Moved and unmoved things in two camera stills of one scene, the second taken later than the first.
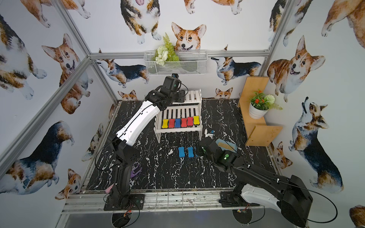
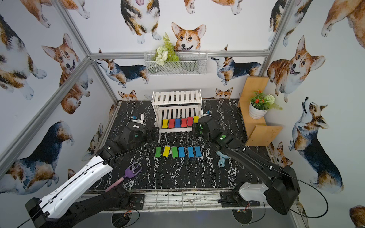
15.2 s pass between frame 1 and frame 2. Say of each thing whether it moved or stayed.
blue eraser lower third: stayed
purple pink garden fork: stayed
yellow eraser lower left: stayed
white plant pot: stayed
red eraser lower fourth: stayed
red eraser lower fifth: stayed
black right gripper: moved
